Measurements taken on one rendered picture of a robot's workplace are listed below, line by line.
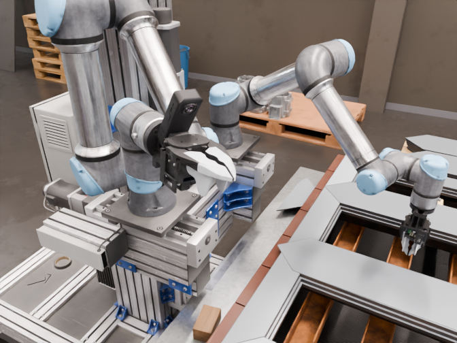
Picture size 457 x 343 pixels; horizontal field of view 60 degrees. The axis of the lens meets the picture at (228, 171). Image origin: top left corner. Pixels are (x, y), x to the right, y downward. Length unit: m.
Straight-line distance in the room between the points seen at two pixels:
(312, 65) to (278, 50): 4.12
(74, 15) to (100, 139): 0.30
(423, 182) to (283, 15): 4.18
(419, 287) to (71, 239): 1.07
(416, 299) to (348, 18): 4.07
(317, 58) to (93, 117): 0.65
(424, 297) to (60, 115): 1.30
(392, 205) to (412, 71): 3.49
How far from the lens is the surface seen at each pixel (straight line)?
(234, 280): 1.51
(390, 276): 1.37
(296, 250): 1.38
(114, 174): 1.10
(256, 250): 1.62
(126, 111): 0.80
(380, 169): 1.20
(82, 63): 1.00
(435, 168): 1.25
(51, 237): 1.39
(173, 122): 0.67
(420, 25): 4.97
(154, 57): 0.95
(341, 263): 1.37
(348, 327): 1.59
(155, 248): 1.28
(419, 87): 5.11
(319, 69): 1.23
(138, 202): 1.21
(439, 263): 1.98
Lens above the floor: 1.75
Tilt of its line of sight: 30 degrees down
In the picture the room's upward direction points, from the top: straight up
